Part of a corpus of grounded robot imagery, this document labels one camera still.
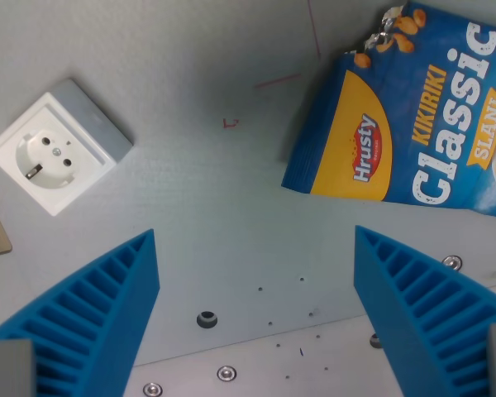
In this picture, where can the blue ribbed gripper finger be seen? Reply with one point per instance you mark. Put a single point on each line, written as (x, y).
(413, 306)
(107, 306)

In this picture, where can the white wall power socket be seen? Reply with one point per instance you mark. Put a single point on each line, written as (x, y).
(53, 149)

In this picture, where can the blue peanut snack bag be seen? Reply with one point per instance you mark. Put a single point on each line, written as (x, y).
(413, 124)

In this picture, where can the silver table screw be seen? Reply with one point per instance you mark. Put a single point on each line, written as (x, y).
(452, 261)
(226, 373)
(374, 341)
(152, 389)

